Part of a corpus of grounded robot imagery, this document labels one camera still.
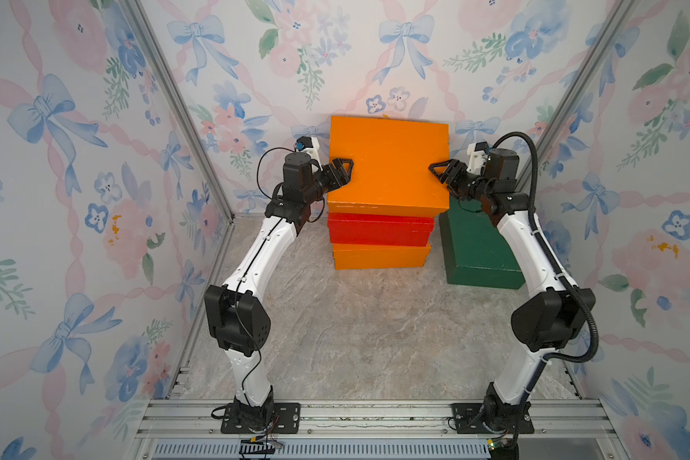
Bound right corner aluminium post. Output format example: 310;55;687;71
533;0;639;167

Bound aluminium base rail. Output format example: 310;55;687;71
126;400;629;459

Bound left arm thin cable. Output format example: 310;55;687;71
232;146;326;404

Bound orange shoebox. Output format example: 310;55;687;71
333;243;431;270
327;116;450;218

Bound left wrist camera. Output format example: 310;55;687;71
294;136;322;166

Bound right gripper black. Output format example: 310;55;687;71
429;160;492;205

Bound left corner aluminium post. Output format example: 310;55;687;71
119;0;235;224

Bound right connector board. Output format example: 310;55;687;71
487;438;521;460

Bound red shoebox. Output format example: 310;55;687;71
328;213;434;247

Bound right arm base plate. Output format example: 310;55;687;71
450;402;535;435

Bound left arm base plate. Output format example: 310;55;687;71
220;400;301;435

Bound corner aluminium post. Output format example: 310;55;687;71
119;0;235;224
533;0;639;167

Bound green shoebox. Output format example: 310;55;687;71
439;197;524;291

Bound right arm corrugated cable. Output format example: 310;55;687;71
491;130;600;404

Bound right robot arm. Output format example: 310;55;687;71
429;145;598;434

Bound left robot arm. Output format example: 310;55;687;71
204;151;355;433

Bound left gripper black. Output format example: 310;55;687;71
307;161;356;210

